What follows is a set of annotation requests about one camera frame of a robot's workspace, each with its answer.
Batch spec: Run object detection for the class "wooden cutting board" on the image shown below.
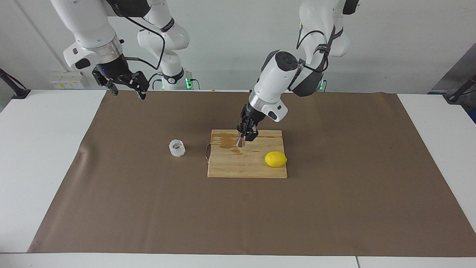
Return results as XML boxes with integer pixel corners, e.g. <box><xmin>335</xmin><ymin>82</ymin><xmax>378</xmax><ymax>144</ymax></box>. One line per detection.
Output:
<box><xmin>205</xmin><ymin>129</ymin><xmax>288</xmax><ymax>179</ymax></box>

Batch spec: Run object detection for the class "black camera stand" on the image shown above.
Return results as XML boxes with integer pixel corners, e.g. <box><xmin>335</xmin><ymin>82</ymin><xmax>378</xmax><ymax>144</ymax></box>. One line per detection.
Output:
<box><xmin>444</xmin><ymin>74</ymin><xmax>476</xmax><ymax>104</ymax></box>
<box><xmin>0</xmin><ymin>68</ymin><xmax>31</xmax><ymax>99</ymax></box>

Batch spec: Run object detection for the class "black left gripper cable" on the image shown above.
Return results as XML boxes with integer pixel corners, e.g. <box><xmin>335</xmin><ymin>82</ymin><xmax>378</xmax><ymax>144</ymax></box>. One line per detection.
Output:
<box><xmin>296</xmin><ymin>24</ymin><xmax>336</xmax><ymax>73</ymax></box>

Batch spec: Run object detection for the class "brown paper table mat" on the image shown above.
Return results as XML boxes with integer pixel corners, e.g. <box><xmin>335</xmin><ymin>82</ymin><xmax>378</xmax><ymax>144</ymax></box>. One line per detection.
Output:
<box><xmin>28</xmin><ymin>90</ymin><xmax>476</xmax><ymax>257</ymax></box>

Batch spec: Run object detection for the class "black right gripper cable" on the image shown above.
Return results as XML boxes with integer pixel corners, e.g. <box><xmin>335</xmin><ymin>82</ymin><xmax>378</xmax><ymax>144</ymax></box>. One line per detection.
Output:
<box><xmin>112</xmin><ymin>0</ymin><xmax>166</xmax><ymax>71</ymax></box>

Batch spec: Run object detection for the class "yellow lemon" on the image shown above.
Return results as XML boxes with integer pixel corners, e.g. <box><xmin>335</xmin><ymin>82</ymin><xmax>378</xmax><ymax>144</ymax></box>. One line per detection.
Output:
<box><xmin>264</xmin><ymin>151</ymin><xmax>288</xmax><ymax>168</ymax></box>

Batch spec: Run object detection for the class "clear faceted glass cup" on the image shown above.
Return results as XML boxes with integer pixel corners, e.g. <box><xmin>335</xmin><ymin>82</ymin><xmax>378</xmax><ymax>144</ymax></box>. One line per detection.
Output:
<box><xmin>169</xmin><ymin>139</ymin><xmax>186</xmax><ymax>157</ymax></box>

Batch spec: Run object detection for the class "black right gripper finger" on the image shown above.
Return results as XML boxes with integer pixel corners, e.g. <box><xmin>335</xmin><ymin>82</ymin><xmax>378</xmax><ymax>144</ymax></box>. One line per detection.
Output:
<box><xmin>92</xmin><ymin>69</ymin><xmax>119</xmax><ymax>96</ymax></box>
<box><xmin>126</xmin><ymin>71</ymin><xmax>150</xmax><ymax>100</ymax></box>

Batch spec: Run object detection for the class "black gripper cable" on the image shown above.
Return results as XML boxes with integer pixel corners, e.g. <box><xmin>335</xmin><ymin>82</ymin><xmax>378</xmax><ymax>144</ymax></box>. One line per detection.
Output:
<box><xmin>296</xmin><ymin>24</ymin><xmax>336</xmax><ymax>73</ymax></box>
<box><xmin>112</xmin><ymin>0</ymin><xmax>166</xmax><ymax>71</ymax></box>

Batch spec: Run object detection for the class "black right base cable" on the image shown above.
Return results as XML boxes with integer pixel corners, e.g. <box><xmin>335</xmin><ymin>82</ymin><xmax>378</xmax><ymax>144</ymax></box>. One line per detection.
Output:
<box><xmin>148</xmin><ymin>71</ymin><xmax>164</xmax><ymax>91</ymax></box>

